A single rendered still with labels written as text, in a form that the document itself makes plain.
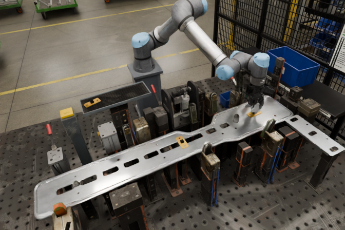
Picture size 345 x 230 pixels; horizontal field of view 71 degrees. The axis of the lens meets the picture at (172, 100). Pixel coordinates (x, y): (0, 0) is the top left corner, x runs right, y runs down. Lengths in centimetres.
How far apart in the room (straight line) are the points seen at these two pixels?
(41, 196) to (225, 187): 92
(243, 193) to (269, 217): 17
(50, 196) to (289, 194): 119
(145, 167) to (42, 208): 45
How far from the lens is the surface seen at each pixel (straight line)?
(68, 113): 134
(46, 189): 127
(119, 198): 108
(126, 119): 142
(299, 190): 157
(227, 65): 117
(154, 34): 163
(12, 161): 195
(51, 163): 127
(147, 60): 163
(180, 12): 127
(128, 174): 118
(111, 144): 125
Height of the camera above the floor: 193
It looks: 37 degrees down
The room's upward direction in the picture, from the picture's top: 4 degrees counter-clockwise
